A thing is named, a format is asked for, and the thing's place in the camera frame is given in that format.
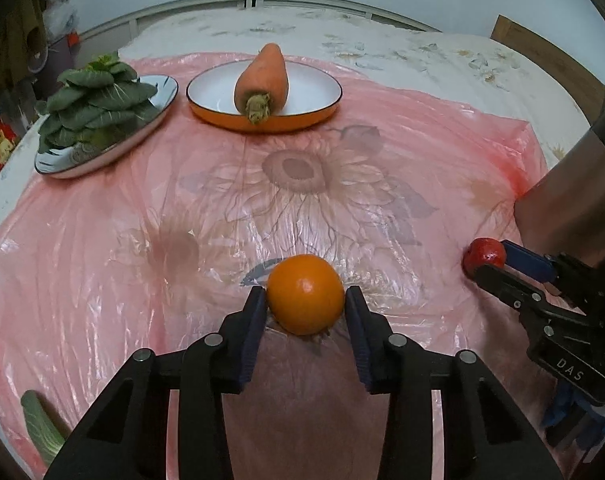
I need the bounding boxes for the clear plastic bags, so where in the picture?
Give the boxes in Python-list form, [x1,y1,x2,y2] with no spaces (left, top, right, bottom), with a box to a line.
[37,0,78,36]

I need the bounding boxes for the green leafy vegetables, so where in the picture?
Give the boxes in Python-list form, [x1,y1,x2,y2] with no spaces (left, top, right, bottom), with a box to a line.
[37,55,157,153]

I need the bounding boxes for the red apple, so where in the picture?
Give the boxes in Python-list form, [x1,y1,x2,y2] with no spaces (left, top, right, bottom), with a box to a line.
[463,237,508,278]

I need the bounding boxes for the pink plastic sheet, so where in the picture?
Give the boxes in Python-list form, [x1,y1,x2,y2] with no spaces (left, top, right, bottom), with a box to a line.
[0,50,550,480]

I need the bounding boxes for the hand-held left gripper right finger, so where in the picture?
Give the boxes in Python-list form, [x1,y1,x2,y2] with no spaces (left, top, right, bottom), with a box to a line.
[345,285,565,480]

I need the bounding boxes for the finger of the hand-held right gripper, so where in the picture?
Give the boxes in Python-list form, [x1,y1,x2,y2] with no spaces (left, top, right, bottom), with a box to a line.
[473,263,592,347]
[501,240,605,297]

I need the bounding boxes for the purple bin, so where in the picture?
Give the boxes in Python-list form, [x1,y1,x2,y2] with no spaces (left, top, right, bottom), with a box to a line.
[35,35,83,86]

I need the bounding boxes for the white plate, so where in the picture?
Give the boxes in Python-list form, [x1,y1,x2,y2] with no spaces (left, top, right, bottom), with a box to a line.
[34,74,179,180]

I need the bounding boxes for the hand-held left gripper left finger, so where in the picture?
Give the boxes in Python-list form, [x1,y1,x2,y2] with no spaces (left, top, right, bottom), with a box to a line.
[42,285,269,480]

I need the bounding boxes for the wooden headboard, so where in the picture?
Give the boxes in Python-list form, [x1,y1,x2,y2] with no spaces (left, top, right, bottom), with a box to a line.
[489,15,605,126]

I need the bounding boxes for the orange rimmed plate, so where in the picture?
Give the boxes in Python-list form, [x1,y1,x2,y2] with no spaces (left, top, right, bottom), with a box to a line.
[186,58,343,134]

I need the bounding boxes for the orange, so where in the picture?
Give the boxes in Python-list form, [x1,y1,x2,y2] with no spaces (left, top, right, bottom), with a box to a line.
[266,254,345,337]

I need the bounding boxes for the loose bok choy leaf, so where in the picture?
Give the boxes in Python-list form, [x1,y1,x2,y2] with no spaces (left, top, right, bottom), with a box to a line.
[21,390,68,468]

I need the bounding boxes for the brown coat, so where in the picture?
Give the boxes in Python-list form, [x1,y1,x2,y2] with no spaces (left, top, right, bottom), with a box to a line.
[0,0,46,111]

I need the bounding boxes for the pink and black kettle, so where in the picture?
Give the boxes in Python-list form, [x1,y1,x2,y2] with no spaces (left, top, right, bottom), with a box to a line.
[513,87,605,268]

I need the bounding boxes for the carrot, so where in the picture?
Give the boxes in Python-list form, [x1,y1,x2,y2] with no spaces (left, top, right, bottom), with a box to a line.
[234,43,289,126]

